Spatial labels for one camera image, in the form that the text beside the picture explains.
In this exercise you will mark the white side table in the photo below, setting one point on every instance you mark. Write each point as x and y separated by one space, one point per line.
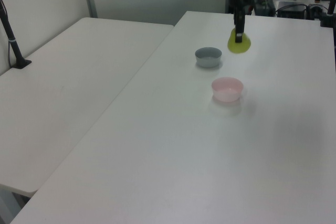
65 90

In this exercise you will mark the pink bowl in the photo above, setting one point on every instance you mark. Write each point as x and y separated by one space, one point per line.
227 95

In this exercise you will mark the gray bowl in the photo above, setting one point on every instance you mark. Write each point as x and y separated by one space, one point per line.
207 62

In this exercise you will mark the black equipment box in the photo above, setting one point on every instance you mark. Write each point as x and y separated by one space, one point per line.
290 10

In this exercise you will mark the green pear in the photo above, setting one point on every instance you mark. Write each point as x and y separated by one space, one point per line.
232 47

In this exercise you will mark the black camera stand pole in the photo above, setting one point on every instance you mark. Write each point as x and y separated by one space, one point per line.
14 48

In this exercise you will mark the green black device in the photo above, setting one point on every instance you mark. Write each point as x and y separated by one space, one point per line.
265 7

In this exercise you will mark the black clamp camera stand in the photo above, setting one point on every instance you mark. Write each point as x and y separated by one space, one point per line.
326 19

